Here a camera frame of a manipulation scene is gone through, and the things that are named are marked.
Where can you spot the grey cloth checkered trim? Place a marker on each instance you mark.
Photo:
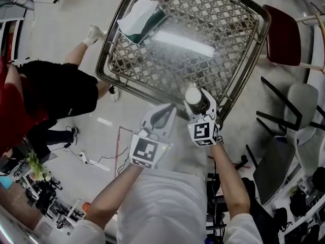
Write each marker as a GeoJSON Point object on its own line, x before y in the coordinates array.
{"type": "Point", "coordinates": [271, 171]}

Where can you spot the row of black headsets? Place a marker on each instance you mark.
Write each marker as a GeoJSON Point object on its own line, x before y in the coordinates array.
{"type": "Point", "coordinates": [297, 202]}

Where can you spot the white-capped small bottle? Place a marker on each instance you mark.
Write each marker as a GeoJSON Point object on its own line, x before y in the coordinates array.
{"type": "Point", "coordinates": [193, 95]}

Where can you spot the person's white garment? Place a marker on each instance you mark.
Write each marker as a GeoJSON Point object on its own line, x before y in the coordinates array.
{"type": "Point", "coordinates": [162, 207]}

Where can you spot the orange round object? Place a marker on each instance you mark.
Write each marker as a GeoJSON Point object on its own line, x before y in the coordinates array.
{"type": "Point", "coordinates": [86, 207]}

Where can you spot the red floor tape line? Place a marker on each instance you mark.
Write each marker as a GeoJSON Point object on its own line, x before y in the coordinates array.
{"type": "Point", "coordinates": [117, 149]}

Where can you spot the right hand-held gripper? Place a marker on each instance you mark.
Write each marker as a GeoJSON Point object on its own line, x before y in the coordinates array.
{"type": "Point", "coordinates": [203, 132]}

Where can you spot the metal lattice glass table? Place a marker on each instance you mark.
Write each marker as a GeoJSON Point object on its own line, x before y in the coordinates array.
{"type": "Point", "coordinates": [203, 22]}

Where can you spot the person's right forearm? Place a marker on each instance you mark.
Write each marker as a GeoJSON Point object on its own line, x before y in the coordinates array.
{"type": "Point", "coordinates": [231, 184]}

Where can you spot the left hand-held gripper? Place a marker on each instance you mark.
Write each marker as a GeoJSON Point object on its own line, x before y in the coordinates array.
{"type": "Point", "coordinates": [144, 150]}

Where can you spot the black folded stands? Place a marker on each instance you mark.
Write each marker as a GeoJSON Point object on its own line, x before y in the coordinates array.
{"type": "Point", "coordinates": [48, 194]}

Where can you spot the black office chair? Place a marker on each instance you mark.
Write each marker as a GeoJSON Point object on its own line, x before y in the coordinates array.
{"type": "Point", "coordinates": [259, 212]}

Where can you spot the person's left forearm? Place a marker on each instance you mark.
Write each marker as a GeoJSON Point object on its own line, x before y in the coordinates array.
{"type": "Point", "coordinates": [114, 194]}

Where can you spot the long white workbench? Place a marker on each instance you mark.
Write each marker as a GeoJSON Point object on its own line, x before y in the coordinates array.
{"type": "Point", "coordinates": [289, 184]}

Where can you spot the dark green tissue box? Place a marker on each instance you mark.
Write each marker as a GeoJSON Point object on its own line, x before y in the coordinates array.
{"type": "Point", "coordinates": [142, 14]}

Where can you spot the dark red wooden chair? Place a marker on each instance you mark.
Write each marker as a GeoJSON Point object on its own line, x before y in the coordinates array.
{"type": "Point", "coordinates": [281, 34]}

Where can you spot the grey armchair black legs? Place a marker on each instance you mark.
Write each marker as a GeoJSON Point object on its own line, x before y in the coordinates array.
{"type": "Point", "coordinates": [302, 100]}

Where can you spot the artificial flower bunch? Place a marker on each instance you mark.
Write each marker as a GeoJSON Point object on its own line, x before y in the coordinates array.
{"type": "Point", "coordinates": [38, 166]}

